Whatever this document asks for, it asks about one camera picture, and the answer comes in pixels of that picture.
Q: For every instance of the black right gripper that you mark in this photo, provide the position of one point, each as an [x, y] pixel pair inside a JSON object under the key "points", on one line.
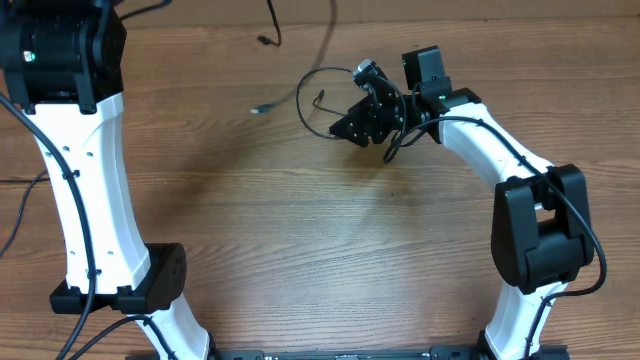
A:
{"points": [[366, 111]]}

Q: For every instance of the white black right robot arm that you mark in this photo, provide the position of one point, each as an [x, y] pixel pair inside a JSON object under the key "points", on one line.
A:
{"points": [[542, 242]]}

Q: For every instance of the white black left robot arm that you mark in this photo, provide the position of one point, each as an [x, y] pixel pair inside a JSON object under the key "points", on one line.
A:
{"points": [[61, 62]]}

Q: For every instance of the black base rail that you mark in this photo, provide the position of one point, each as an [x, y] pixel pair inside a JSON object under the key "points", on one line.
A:
{"points": [[350, 355]]}

